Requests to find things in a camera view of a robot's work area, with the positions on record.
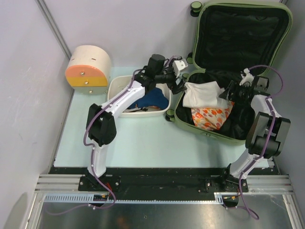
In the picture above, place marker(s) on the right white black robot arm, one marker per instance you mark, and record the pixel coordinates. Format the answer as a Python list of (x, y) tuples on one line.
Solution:
[(267, 134)]

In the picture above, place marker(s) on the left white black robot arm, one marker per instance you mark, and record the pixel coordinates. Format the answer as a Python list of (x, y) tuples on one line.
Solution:
[(101, 121)]

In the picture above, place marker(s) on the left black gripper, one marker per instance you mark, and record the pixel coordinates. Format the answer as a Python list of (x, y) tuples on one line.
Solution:
[(173, 86)]

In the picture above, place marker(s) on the black white striped garment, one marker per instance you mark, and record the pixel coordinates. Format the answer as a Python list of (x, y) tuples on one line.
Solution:
[(143, 109)]

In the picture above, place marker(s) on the white orange patterned cloth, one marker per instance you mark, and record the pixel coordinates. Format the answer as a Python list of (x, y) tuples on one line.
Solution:
[(211, 118)]

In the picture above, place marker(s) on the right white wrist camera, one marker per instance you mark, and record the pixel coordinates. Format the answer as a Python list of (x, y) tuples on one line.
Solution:
[(247, 78)]

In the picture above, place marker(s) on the green hard-shell suitcase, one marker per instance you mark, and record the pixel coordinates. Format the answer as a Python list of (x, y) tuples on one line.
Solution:
[(230, 36)]

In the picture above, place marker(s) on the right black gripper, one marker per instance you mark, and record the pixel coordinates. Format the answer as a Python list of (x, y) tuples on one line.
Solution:
[(227, 93)]

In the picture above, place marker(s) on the navy blue garment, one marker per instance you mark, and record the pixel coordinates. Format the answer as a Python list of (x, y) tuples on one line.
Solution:
[(155, 98)]

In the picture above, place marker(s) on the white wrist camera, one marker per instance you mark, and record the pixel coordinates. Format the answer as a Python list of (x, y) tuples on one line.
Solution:
[(179, 66), (247, 78)]

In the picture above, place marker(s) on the aluminium frame rail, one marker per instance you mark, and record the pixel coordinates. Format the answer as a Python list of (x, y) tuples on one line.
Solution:
[(256, 184)]

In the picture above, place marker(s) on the plain white garment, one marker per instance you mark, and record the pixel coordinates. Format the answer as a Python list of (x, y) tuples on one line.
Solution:
[(203, 95)]

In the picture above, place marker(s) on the white rectangular plastic basin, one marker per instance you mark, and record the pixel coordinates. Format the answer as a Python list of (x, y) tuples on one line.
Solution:
[(119, 83)]

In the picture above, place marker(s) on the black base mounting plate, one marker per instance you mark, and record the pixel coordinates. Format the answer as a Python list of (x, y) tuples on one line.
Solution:
[(158, 184)]

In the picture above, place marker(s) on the cream drawer box orange fronts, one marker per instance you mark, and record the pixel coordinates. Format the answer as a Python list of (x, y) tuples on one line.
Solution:
[(89, 69)]

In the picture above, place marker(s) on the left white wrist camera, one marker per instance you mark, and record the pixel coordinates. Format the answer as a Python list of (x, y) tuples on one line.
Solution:
[(179, 66)]

